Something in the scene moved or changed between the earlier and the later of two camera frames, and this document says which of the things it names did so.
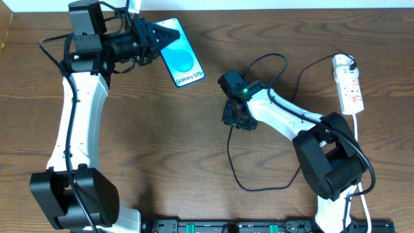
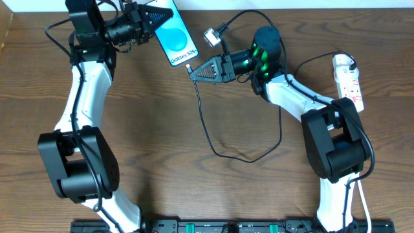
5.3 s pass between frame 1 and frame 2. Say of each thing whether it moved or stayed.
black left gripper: moved
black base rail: stayed
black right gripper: moved
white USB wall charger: stayed
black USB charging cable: moved
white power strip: stayed
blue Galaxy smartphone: moved
